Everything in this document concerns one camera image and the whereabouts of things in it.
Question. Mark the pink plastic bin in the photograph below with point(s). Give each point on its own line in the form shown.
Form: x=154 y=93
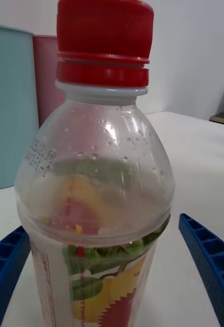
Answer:
x=46 y=76

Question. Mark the pale blue plastic bin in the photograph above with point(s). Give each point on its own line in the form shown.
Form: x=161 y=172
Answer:
x=11 y=107

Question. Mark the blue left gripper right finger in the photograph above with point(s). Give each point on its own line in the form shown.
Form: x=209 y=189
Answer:
x=214 y=260

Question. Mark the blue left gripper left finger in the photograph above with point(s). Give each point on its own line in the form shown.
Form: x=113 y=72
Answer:
x=3 y=265

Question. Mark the clear bottle with red cap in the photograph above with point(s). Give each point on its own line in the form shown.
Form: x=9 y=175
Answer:
x=96 y=178

